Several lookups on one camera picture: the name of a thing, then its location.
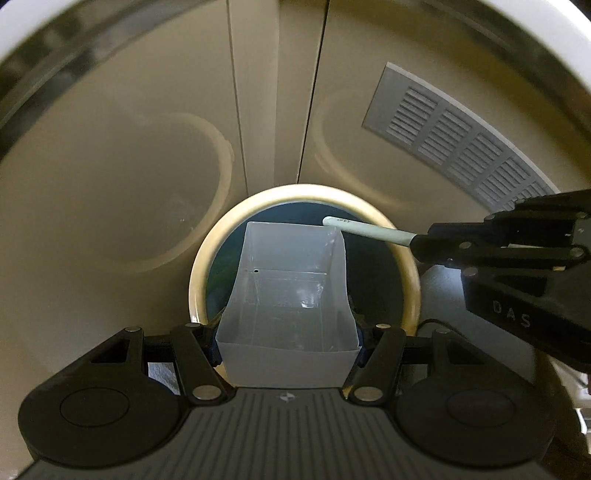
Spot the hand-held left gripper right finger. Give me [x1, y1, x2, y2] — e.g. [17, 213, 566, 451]
[343, 323, 491, 404]

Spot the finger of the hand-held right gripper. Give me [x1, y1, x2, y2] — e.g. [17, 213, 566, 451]
[427, 189, 591, 250]
[410, 234, 588, 278]

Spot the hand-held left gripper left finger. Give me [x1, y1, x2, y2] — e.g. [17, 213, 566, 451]
[87, 323, 229, 403]

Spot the translucent plastic weighing boat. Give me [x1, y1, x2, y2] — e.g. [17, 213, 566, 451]
[213, 221, 362, 389]

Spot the pale green plastic stick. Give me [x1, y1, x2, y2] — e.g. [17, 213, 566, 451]
[322, 215, 419, 248]

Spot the grey cabinet vent grille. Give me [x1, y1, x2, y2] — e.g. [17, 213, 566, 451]
[362, 62, 563, 214]

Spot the beige cabinet door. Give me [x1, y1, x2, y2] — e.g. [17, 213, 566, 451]
[298, 0, 570, 326]
[0, 0, 251, 464]

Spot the black cable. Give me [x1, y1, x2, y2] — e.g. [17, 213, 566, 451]
[417, 318, 464, 334]

